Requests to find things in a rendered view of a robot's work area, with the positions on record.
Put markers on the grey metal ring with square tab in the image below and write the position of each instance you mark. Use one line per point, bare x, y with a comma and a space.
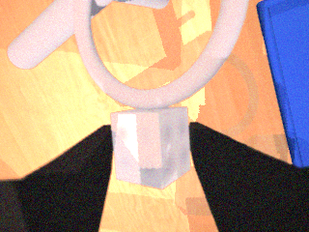
151, 142

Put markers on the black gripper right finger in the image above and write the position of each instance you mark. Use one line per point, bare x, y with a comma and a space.
248, 190

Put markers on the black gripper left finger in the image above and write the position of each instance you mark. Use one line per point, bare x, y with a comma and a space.
66, 194

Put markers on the blue tray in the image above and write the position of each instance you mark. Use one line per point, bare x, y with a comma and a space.
285, 28

